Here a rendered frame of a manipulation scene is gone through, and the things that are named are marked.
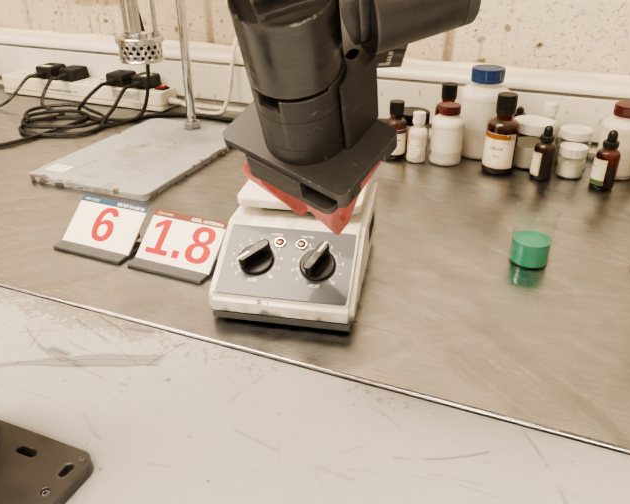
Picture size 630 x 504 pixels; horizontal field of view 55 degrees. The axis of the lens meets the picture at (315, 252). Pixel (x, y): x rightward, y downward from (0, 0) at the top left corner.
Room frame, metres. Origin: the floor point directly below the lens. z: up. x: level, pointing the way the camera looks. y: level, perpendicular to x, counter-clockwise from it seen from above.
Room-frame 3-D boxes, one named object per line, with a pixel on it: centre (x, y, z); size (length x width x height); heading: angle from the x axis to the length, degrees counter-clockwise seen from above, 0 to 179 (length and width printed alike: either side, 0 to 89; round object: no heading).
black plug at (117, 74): (1.17, 0.38, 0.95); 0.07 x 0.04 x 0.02; 158
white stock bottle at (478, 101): (0.89, -0.25, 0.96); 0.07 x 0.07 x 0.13
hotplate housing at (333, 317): (0.54, 0.01, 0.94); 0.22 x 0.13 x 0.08; 169
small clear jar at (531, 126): (0.84, -0.31, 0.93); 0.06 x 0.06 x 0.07
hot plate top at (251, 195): (0.56, 0.01, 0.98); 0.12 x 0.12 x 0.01; 79
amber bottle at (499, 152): (0.82, -0.26, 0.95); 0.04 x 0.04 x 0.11
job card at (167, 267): (0.55, 0.14, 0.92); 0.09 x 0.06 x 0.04; 67
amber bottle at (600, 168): (0.76, -0.39, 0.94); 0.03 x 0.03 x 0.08
